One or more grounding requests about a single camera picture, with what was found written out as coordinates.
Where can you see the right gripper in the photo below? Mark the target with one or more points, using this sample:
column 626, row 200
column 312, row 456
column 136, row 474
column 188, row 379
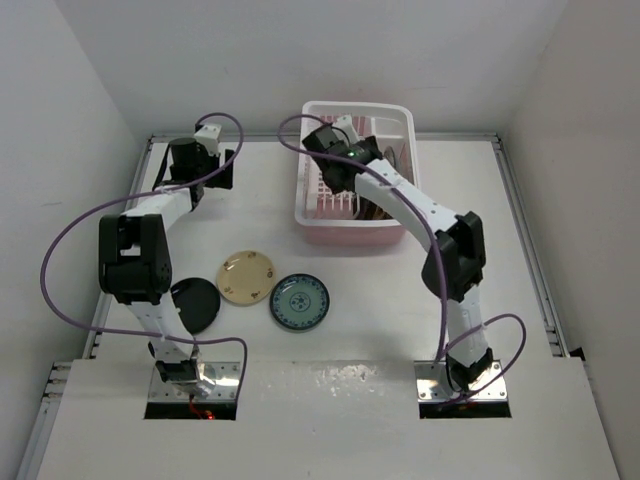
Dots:
column 373, row 141

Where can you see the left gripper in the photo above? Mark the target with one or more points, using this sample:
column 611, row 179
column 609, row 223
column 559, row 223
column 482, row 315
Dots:
column 221, row 179

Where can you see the glossy black bowl plate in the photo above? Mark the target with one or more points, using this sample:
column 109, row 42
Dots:
column 365, row 210

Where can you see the white blue floral plate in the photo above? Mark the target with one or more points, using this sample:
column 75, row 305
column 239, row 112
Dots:
column 393, row 159

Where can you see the cream plate with calligraphy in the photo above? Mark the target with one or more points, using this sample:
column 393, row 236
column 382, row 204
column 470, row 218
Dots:
column 246, row 277

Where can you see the teal blue patterned plate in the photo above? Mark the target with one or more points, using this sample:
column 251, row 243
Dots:
column 299, row 302

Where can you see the yellow patterned plate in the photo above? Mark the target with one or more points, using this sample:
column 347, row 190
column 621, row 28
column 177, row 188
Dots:
column 376, row 213

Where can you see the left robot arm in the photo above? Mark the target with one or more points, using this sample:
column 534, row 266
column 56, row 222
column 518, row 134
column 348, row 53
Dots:
column 135, row 266

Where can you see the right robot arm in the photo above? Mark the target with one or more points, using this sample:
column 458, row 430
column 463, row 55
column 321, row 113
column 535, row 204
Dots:
column 454, row 243

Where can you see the pink plastic dish rack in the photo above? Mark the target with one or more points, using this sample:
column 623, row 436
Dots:
column 328, row 219

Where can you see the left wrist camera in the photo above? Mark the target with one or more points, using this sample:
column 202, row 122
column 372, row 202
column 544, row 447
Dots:
column 208, row 135

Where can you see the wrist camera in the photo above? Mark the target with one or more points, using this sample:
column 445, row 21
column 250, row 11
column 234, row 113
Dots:
column 345, row 129
column 208, row 135

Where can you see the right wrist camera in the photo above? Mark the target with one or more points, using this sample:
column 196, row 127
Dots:
column 345, row 129

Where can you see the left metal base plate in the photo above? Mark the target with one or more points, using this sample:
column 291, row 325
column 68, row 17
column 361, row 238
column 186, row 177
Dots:
column 216, row 382

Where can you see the metal base plate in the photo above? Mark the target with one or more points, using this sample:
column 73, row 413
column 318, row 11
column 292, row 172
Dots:
column 435, row 385
column 216, row 382

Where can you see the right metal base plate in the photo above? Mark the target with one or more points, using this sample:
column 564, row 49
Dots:
column 435, row 385

